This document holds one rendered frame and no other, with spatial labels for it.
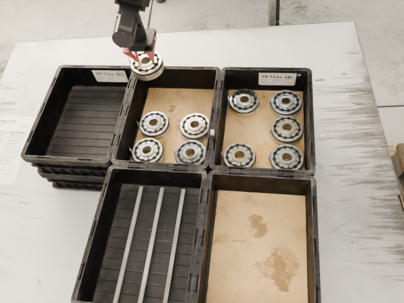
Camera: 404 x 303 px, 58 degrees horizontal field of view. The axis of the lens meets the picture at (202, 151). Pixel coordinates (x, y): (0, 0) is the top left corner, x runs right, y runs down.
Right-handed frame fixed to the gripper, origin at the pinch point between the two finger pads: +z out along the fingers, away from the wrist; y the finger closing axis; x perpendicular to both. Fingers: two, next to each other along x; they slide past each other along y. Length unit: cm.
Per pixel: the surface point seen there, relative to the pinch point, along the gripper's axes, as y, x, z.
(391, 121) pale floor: 109, 55, 109
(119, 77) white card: -15.7, 6.7, 16.8
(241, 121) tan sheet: 29.7, -6.8, 22.5
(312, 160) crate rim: 51, -26, 12
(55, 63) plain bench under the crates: -59, 30, 35
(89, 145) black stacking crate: -22.0, -19.6, 21.4
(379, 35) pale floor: 110, 127, 111
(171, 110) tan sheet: 4.5, -3.7, 22.1
